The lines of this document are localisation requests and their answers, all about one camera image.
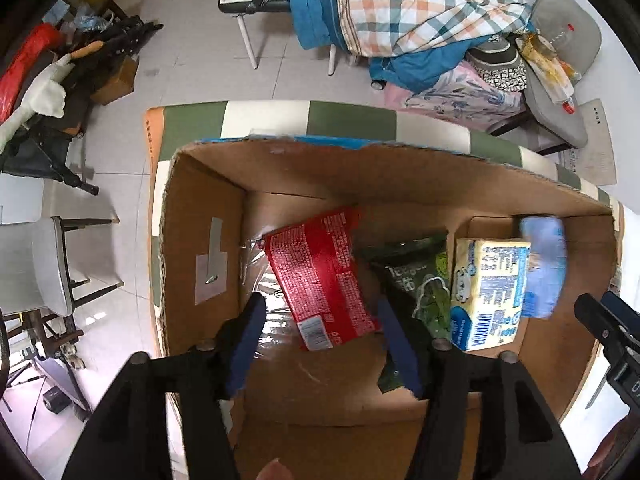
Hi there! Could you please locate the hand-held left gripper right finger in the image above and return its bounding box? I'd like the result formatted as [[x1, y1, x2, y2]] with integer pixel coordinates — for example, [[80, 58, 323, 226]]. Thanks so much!
[[375, 297, 584, 480]]

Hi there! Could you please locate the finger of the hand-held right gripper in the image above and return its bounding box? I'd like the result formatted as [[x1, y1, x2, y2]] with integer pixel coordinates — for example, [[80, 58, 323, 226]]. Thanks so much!
[[600, 290, 640, 347], [574, 293, 627, 357]]

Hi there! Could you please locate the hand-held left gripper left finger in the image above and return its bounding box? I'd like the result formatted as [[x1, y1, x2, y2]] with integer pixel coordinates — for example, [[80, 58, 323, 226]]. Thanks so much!
[[62, 292, 268, 480]]

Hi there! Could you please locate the green snack packet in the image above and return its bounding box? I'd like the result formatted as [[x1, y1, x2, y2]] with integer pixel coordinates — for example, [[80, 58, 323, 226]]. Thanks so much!
[[360, 230, 453, 394]]

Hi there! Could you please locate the large cardboard box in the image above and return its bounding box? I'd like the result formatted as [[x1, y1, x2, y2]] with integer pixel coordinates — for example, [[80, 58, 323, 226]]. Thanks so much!
[[159, 136, 619, 480]]

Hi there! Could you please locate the light blue soft packet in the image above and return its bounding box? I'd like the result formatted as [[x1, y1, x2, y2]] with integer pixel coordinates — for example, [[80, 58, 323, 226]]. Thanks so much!
[[517, 215, 569, 320]]

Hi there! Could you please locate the red snack packet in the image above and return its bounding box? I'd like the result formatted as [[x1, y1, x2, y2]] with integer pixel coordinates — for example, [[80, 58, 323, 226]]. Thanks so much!
[[262, 206, 384, 352]]

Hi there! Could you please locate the person's right hand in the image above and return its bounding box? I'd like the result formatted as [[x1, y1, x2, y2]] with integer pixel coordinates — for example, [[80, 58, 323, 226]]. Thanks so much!
[[589, 407, 640, 480]]

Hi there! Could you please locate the yellow tissue pack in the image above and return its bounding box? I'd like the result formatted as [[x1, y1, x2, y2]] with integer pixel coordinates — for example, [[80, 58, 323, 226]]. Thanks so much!
[[449, 237, 532, 352]]

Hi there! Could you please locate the printed paper sheet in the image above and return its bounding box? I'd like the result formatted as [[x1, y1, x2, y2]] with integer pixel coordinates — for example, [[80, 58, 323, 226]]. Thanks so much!
[[556, 98, 619, 187]]

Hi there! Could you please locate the grey metal stand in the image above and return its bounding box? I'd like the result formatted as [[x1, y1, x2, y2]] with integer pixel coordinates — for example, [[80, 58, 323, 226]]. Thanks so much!
[[0, 310, 94, 423]]

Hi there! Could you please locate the grey chair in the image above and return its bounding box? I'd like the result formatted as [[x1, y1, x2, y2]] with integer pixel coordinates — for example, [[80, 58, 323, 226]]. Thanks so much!
[[492, 0, 604, 156]]

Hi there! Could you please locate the white chair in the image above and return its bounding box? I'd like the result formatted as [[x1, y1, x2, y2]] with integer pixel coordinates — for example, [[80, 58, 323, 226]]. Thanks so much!
[[0, 216, 125, 319]]

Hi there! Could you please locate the green white striped mat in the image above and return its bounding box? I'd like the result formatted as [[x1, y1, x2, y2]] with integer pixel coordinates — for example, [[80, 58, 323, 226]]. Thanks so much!
[[144, 100, 626, 480]]

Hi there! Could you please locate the clear plastic bag of snacks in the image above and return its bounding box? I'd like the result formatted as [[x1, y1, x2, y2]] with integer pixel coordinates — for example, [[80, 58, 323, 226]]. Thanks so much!
[[517, 32, 584, 107]]

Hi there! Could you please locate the pink floral cloth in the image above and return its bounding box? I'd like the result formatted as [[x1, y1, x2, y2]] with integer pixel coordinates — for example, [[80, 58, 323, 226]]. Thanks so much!
[[383, 60, 534, 130]]

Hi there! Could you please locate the black white patterned cushion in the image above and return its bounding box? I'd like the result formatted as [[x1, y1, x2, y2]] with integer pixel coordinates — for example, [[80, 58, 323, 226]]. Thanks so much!
[[467, 35, 529, 94]]

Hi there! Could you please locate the black fabric bag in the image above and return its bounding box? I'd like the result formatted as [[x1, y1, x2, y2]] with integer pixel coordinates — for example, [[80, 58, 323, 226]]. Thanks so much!
[[0, 129, 100, 197]]

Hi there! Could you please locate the small cardboard box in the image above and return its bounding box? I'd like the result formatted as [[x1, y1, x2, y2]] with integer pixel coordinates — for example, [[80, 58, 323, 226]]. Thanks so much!
[[90, 55, 139, 106]]

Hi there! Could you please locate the white stuffed glove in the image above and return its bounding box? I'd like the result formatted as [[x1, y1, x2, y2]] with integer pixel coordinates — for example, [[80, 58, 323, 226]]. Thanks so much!
[[0, 41, 107, 152]]

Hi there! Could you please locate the black folded tripod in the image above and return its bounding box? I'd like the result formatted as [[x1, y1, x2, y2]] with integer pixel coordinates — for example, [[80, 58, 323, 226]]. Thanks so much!
[[62, 15, 164, 63]]

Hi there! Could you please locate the blue blanket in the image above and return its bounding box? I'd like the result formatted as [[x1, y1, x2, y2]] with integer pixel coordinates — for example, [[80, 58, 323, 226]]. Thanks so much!
[[290, 0, 483, 94]]

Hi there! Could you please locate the plaid blanket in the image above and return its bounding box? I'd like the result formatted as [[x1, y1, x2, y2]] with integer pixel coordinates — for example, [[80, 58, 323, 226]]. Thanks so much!
[[332, 0, 534, 59]]

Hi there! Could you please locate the red plastic bag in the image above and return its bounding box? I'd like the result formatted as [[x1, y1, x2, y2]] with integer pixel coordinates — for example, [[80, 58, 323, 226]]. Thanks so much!
[[0, 23, 64, 124]]

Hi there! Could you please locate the blue plastic bag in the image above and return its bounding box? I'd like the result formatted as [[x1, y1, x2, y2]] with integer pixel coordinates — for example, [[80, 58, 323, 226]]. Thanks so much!
[[74, 14, 110, 33]]

